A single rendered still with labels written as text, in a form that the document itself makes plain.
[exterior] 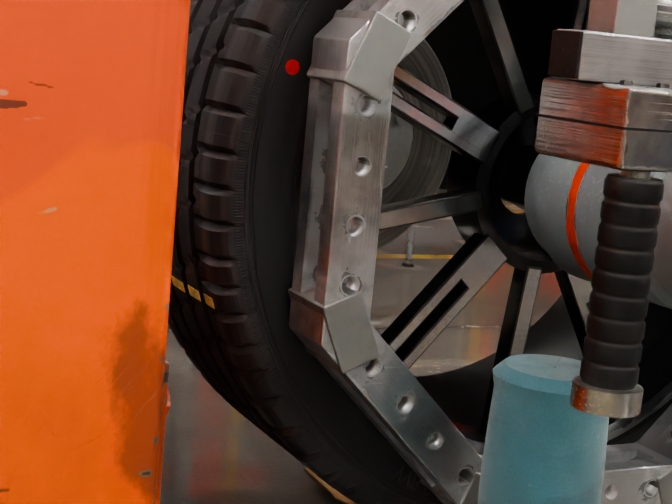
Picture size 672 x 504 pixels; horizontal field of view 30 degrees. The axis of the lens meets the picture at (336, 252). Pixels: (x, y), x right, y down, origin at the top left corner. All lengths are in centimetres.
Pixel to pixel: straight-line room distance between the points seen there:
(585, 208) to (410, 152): 64
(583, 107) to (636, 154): 5
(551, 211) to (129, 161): 38
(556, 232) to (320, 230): 21
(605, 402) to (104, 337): 32
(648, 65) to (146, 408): 39
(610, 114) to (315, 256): 29
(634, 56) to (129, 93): 31
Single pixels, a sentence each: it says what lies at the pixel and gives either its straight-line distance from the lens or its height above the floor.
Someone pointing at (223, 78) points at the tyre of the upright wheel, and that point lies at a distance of 98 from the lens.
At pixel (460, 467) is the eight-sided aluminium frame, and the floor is 63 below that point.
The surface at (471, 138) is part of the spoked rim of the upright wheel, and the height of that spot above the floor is 89.
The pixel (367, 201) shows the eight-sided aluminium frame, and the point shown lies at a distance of 92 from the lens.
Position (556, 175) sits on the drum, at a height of 87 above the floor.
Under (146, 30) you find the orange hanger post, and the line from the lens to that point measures 80.
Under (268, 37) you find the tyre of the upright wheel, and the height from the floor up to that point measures 96.
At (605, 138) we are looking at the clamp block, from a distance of 77.
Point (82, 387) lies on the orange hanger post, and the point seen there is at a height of 73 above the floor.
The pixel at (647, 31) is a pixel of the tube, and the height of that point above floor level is 98.
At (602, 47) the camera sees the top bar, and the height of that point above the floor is 97.
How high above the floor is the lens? 96
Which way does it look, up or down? 10 degrees down
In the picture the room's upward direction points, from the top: 5 degrees clockwise
